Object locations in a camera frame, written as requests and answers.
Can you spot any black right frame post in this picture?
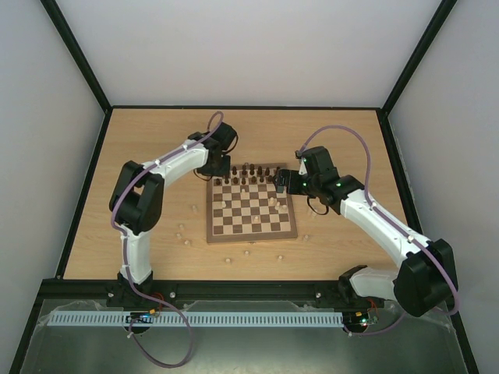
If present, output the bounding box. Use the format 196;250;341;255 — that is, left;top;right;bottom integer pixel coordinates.
382;0;458;115

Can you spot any light blue slotted cable duct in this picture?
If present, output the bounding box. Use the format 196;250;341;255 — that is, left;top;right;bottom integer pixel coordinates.
47;311;343;328

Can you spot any wooden chess board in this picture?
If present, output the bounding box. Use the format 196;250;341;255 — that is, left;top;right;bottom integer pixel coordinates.
206;163;298;244

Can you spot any black left frame post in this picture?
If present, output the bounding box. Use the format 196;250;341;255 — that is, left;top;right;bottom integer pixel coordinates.
40;0;111;114

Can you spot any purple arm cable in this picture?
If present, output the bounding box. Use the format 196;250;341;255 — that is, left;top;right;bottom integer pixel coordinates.
299;125;461;337
111;111;194;367

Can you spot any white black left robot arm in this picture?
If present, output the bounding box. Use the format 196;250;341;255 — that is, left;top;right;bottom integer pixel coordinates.
108;129;239;307

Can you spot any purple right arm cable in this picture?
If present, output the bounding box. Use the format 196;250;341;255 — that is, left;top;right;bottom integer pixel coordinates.
299;125;461;337

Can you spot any black front mounting rail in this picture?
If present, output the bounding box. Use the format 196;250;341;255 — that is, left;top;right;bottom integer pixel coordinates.
37;279;395;312

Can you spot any black frame post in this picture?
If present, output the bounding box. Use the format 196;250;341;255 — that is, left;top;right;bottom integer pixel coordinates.
40;0;111;114
382;0;458;115

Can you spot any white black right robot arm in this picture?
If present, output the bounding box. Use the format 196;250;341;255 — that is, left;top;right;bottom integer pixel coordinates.
273;169;458;317

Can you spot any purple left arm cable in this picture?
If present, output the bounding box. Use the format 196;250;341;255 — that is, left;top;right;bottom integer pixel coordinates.
111;111;194;367

